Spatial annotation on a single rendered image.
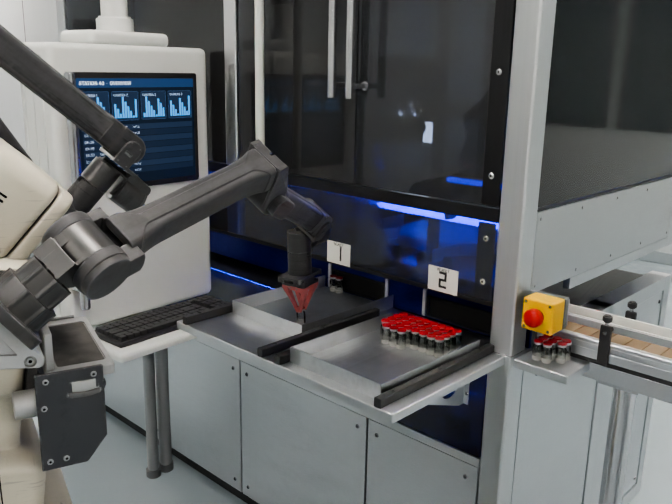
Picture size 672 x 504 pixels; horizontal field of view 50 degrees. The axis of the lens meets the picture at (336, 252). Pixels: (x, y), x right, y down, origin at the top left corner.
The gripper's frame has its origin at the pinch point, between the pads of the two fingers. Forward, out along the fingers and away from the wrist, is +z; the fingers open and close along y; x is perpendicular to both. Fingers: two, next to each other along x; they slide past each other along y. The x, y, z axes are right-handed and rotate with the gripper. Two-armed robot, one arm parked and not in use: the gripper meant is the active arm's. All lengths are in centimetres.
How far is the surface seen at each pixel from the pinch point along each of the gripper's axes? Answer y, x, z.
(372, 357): -8.5, -24.0, 4.7
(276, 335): -8.4, 1.8, 4.6
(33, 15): 259, 412, -87
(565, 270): 31, -56, -9
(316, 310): 11.8, 2.9, 5.2
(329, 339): -8.6, -13.0, 2.5
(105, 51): -2, 56, -61
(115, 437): 43, 122, 93
